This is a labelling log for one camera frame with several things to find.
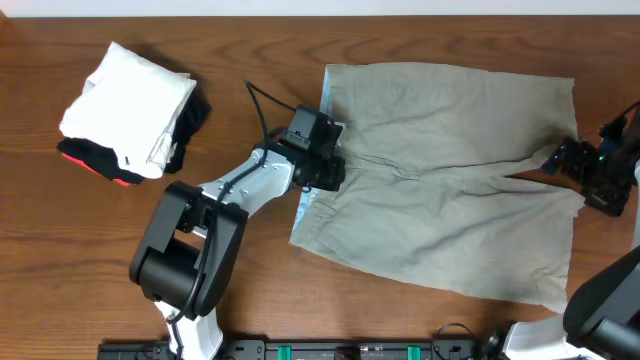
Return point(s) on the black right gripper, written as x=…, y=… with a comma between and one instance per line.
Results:
x=611, y=202

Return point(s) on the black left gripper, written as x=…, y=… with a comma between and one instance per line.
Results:
x=335, y=170

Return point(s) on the khaki grey shorts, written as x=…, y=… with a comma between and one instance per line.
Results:
x=434, y=193

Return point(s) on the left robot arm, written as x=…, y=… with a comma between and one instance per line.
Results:
x=185, y=259

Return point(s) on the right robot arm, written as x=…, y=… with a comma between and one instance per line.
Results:
x=601, y=320

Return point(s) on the red folded garment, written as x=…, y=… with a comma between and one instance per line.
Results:
x=84, y=165

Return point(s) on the white folded garment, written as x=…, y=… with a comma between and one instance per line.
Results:
x=131, y=106

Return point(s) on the black folded garment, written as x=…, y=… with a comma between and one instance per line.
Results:
x=104, y=159

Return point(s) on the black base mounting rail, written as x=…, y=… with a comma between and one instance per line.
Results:
x=265, y=350

